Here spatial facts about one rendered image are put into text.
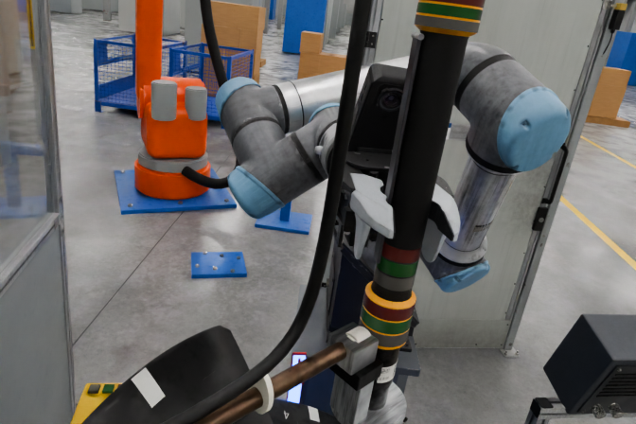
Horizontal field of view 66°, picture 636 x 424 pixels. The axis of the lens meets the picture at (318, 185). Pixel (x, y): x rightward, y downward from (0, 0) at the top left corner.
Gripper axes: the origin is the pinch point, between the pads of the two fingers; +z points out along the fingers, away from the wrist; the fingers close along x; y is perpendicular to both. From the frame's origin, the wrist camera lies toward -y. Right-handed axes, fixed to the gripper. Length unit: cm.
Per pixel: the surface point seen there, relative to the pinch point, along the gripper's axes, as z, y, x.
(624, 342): -36, 39, -62
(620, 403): -35, 54, -67
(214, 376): -9.1, 22.7, 14.0
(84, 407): -38, 56, 36
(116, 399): -4.2, 20.8, 22.2
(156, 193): -369, 153, 74
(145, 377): -6.6, 20.5, 20.3
